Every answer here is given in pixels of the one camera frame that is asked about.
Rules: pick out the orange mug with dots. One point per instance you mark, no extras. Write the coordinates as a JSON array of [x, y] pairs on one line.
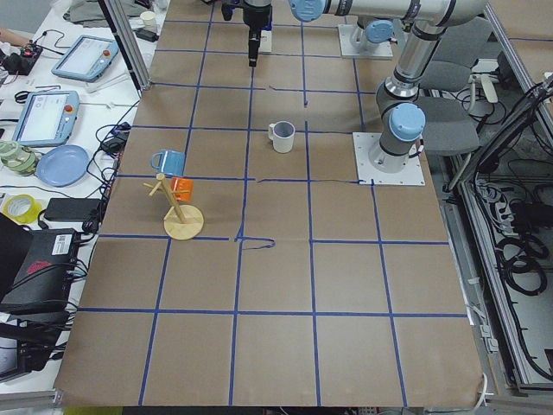
[[182, 188]]

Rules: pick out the lower blue teach pendant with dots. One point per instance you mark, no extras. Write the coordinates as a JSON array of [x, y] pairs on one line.
[[47, 119]]

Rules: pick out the white mug grey inside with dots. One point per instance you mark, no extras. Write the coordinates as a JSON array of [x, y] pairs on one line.
[[282, 134]]

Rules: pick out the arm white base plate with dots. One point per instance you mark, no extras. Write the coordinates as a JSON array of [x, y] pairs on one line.
[[354, 44], [375, 167]]

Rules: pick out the aluminium frame post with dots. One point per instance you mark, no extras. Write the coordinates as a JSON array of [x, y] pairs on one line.
[[120, 28]]

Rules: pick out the green tape rolls stack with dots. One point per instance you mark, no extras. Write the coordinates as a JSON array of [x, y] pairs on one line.
[[19, 159]]

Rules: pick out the black power adapter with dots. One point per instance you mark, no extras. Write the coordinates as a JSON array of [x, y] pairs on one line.
[[71, 209]]

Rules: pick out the yellow tape roll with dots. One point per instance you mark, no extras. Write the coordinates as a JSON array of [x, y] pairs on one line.
[[22, 209]]

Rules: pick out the grey office chair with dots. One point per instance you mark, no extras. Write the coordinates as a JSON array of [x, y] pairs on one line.
[[449, 130]]

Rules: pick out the upper blue teach pendant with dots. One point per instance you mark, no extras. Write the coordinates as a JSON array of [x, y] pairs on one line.
[[87, 59]]

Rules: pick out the white paper cup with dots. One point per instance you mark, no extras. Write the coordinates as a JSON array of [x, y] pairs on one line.
[[148, 19]]

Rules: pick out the blue mug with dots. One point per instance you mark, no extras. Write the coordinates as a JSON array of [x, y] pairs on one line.
[[168, 162]]

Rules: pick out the blue plate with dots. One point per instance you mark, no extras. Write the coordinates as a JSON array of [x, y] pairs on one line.
[[63, 165]]

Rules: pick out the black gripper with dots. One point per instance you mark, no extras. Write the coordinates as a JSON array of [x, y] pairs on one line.
[[255, 16]]

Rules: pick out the blue teach pendant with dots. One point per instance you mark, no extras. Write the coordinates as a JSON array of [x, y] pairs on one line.
[[47, 119], [87, 59]]

